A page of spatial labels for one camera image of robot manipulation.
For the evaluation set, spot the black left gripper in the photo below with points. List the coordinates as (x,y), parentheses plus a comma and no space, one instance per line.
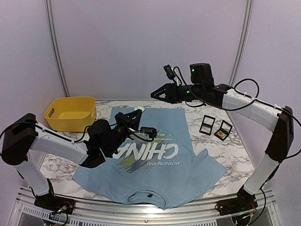
(127,118)

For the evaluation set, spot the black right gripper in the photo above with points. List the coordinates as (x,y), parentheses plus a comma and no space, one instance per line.
(171,93)

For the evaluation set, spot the light blue printed t-shirt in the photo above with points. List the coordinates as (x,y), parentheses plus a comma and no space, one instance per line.
(165,172)

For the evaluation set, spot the black brooch box lid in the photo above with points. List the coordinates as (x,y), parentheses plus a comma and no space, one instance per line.
(226,128)

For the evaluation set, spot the black brooch box base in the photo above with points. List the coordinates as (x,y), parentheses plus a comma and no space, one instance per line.
(207,125)

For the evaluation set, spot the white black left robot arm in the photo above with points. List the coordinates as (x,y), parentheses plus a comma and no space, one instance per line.
(27,134)

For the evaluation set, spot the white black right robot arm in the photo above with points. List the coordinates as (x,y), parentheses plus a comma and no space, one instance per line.
(275,119)

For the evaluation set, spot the yellow plastic basket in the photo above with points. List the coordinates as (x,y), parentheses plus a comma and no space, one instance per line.
(71,114)

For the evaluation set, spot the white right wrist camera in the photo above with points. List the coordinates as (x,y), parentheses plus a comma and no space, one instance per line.
(172,75)

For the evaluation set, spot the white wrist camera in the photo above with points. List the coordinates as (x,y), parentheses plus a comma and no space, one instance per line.
(146,134)
(172,75)

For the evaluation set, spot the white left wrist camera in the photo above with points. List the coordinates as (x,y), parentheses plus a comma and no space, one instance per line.
(146,134)

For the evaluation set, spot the left aluminium corner post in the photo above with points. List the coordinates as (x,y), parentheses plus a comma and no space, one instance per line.
(55,47)

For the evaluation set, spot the aluminium corner post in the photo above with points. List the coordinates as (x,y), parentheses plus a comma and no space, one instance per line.
(242,42)
(55,47)

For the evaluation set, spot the aluminium front rail frame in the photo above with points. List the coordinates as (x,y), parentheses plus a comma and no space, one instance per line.
(89,212)

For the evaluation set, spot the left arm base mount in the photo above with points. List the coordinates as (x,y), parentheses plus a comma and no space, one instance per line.
(56,204)

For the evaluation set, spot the right aluminium corner post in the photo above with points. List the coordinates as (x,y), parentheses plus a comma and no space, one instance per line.
(242,42)

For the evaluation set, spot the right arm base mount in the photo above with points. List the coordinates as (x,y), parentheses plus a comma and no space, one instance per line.
(235,205)

